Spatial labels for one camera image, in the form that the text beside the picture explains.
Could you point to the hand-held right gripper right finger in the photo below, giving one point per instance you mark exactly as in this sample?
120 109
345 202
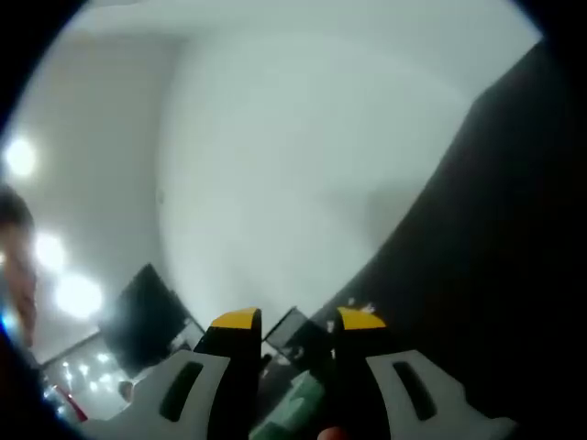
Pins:
385 412

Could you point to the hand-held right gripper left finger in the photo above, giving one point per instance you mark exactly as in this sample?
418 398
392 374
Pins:
202 412

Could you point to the green broom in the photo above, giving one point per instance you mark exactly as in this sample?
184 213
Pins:
293 405

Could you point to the black tabletop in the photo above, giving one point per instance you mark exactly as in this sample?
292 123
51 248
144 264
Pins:
481 275

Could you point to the person's right hand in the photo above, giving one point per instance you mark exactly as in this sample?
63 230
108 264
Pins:
335 435

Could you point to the black computer monitor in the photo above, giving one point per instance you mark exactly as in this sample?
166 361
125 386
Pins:
293 332
147 321

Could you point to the red object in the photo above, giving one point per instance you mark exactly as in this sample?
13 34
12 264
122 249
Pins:
73 403

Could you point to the round ceiling light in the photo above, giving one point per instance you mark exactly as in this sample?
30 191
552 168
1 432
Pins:
20 157
78 295
48 250

